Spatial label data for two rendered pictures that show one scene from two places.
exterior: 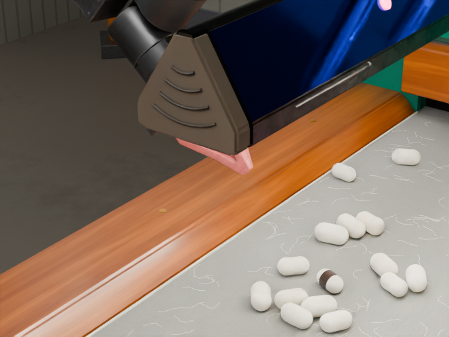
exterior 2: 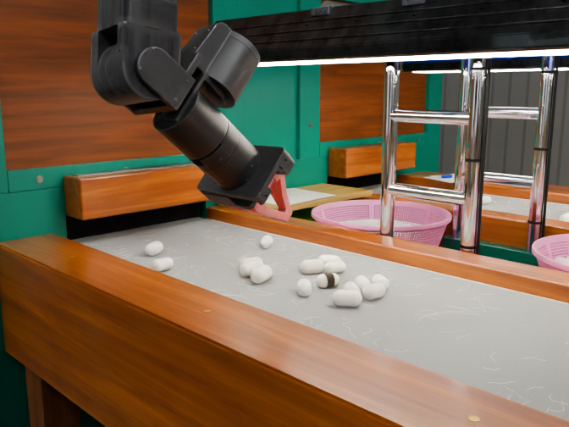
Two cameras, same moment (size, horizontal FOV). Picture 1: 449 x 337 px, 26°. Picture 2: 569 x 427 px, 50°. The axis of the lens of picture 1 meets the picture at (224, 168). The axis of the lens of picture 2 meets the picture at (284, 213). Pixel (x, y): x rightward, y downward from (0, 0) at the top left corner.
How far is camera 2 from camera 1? 1.08 m
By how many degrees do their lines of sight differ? 78
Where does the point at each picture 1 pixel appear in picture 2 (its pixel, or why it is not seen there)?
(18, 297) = (367, 374)
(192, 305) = (345, 327)
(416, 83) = (95, 208)
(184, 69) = not seen: outside the picture
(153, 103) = not seen: outside the picture
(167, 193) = (172, 308)
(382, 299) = (344, 276)
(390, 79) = (39, 226)
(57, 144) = not seen: outside the picture
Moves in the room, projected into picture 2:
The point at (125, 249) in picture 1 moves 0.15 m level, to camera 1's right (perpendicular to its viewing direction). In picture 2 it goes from (278, 327) to (295, 281)
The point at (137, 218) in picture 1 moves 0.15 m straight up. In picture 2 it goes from (218, 321) to (215, 178)
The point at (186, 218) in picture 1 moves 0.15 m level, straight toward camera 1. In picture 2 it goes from (229, 303) to (364, 307)
